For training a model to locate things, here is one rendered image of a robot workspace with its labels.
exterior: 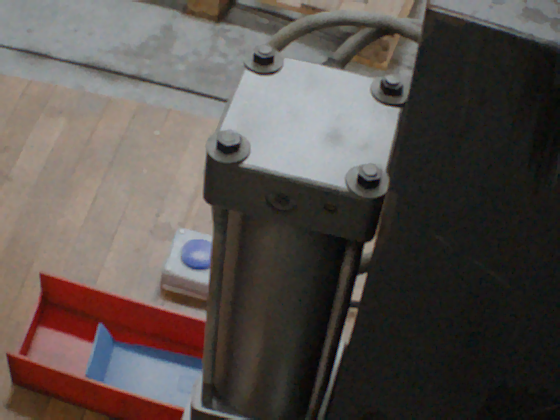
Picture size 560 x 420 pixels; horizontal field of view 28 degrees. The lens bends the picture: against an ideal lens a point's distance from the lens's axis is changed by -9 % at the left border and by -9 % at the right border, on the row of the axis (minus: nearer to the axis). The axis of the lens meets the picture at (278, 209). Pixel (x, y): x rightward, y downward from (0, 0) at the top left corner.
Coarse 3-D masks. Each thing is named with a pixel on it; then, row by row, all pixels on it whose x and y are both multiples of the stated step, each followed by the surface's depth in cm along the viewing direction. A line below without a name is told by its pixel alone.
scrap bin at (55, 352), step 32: (64, 288) 122; (96, 288) 121; (32, 320) 121; (64, 320) 124; (96, 320) 125; (128, 320) 123; (160, 320) 122; (192, 320) 120; (32, 352) 121; (64, 352) 121; (192, 352) 124; (32, 384) 117; (64, 384) 115; (96, 384) 113; (128, 416) 116; (160, 416) 114
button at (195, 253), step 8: (192, 240) 130; (200, 240) 130; (184, 248) 129; (192, 248) 129; (200, 248) 129; (208, 248) 129; (184, 256) 128; (192, 256) 128; (200, 256) 128; (208, 256) 128; (192, 264) 128; (200, 264) 128; (208, 264) 128
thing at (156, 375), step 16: (96, 336) 120; (96, 352) 119; (112, 352) 122; (128, 352) 122; (144, 352) 122; (160, 352) 123; (96, 368) 118; (112, 368) 120; (128, 368) 121; (144, 368) 121; (160, 368) 121; (176, 368) 122; (192, 368) 122; (112, 384) 119; (128, 384) 119; (144, 384) 120; (160, 384) 120; (176, 384) 120; (160, 400) 119; (176, 400) 119
